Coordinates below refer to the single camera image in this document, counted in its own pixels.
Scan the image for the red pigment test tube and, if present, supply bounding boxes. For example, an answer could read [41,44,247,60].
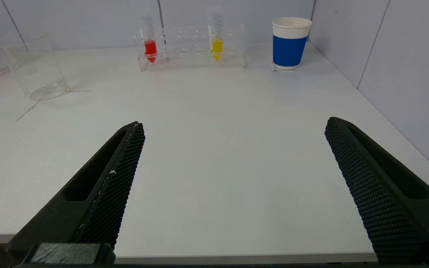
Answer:
[141,6,159,64]

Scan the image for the clear glass beaker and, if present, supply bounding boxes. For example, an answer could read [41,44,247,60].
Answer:
[0,33,70,101]

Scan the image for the blue white paper cup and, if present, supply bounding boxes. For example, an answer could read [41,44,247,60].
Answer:
[272,17,312,70]

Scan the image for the yellow pigment test tube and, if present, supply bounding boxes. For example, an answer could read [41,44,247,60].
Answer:
[207,4,224,62]

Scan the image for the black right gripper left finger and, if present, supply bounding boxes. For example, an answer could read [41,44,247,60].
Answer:
[8,122,145,267]

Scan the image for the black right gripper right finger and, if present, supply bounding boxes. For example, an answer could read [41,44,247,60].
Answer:
[325,117,429,265]

